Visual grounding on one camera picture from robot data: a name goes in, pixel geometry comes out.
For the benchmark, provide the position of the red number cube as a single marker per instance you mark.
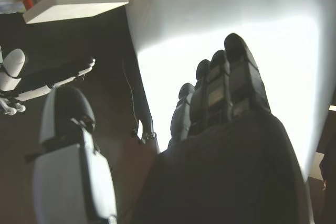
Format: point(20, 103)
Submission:
point(27, 3)

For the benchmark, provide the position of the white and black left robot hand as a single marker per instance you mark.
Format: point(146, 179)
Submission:
point(223, 169)

